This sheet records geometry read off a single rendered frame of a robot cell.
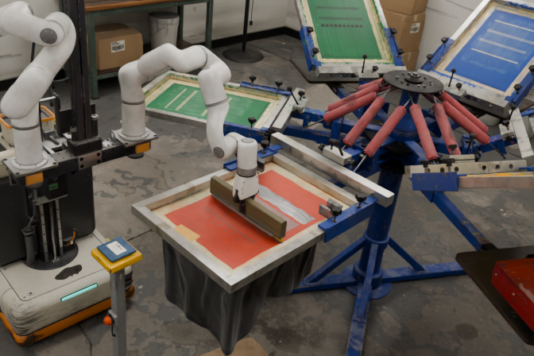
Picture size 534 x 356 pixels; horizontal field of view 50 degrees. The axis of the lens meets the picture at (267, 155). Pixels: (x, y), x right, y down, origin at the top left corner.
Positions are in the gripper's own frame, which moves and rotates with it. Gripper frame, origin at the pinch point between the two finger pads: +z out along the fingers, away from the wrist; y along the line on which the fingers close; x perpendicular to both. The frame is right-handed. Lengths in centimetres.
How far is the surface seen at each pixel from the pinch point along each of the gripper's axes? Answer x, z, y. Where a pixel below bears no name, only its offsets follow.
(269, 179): -15.6, 4.3, -29.7
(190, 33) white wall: -385, 46, -276
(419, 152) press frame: 18, 1, -100
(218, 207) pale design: -12.4, 4.5, 3.6
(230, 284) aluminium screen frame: 28.0, 4.1, 33.1
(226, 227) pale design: -0.1, 5.6, 9.8
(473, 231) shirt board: 62, 14, -74
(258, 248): 16.6, 6.9, 8.9
